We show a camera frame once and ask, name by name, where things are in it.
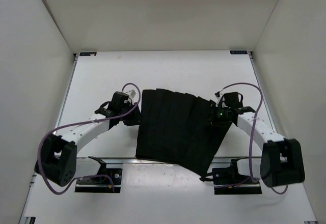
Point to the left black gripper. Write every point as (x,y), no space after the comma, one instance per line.
(136,119)

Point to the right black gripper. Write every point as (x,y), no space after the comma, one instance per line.
(221,107)

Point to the black pleated skirt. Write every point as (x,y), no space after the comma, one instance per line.
(178,128)

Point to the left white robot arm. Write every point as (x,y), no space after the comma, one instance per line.
(59,161)

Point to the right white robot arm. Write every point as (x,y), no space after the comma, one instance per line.
(281,161)

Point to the right blue corner label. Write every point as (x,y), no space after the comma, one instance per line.
(238,52)

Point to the blue corner label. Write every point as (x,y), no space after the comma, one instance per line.
(238,52)
(87,54)

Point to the left blue corner label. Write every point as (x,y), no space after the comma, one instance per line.
(87,54)

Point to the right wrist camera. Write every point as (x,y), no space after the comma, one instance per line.
(219,96)

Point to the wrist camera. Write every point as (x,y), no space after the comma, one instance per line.
(219,96)
(131,95)

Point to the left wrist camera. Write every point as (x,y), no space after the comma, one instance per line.
(131,95)

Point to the aluminium table edge rail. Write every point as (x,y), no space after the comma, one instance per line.
(142,161)

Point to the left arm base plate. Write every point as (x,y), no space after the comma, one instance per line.
(102,184)

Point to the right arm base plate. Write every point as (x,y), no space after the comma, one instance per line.
(228,181)

